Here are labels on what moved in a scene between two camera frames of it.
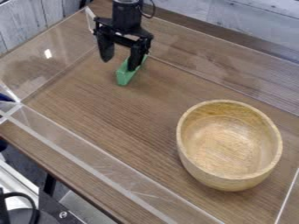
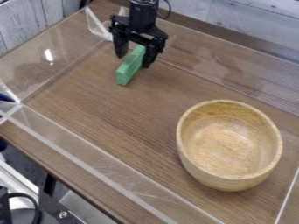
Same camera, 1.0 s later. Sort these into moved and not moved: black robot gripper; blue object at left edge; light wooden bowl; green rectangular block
Moved: black robot gripper
Not moved: green rectangular block; blue object at left edge; light wooden bowl
